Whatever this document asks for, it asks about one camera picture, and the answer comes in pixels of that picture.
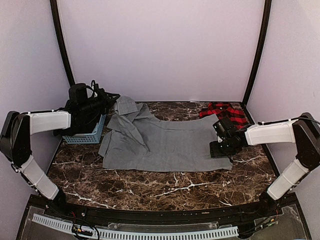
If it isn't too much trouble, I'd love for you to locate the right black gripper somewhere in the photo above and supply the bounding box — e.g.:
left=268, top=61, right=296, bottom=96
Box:
left=210, top=138, right=239, bottom=158

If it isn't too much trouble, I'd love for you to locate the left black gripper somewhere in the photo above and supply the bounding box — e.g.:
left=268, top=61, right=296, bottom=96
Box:
left=80, top=87, right=120, bottom=115

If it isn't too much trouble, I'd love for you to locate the red black plaid shirt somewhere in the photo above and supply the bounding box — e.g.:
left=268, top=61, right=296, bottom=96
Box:
left=199, top=102, right=250, bottom=129

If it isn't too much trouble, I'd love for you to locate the light blue plastic basket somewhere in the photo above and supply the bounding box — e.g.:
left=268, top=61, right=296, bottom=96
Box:
left=62, top=115, right=106, bottom=145

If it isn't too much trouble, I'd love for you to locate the grey long sleeve shirt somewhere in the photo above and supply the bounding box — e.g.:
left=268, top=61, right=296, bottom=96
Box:
left=98, top=96, right=233, bottom=172

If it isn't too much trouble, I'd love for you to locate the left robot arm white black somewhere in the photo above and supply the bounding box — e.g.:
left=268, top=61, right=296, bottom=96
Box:
left=0, top=83, right=120, bottom=218

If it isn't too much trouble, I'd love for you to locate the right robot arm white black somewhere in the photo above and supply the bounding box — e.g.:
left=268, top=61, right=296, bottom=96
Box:
left=209, top=112, right=320, bottom=217

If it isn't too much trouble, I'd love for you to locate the black garment in basket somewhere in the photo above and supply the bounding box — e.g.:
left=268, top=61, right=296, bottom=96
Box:
left=53, top=110, right=101, bottom=137

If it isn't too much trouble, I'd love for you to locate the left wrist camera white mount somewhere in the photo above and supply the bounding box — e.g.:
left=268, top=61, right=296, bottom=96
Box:
left=68, top=80, right=99, bottom=105

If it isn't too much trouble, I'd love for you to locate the black curved front rail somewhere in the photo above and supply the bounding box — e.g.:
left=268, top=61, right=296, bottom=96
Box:
left=33, top=199, right=276, bottom=226

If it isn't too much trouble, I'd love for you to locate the black left corner post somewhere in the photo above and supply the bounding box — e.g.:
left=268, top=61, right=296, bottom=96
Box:
left=49, top=0, right=76, bottom=87

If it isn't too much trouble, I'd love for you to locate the black corner post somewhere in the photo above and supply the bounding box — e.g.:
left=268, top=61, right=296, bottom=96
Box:
left=49, top=0, right=76, bottom=87
left=241, top=0, right=272, bottom=106

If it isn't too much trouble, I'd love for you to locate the white slotted cable duct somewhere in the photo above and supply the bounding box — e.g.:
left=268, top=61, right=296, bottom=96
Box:
left=31, top=213, right=239, bottom=240

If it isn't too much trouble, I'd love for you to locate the black right corner post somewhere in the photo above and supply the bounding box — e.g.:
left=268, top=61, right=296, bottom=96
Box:
left=241, top=0, right=272, bottom=106

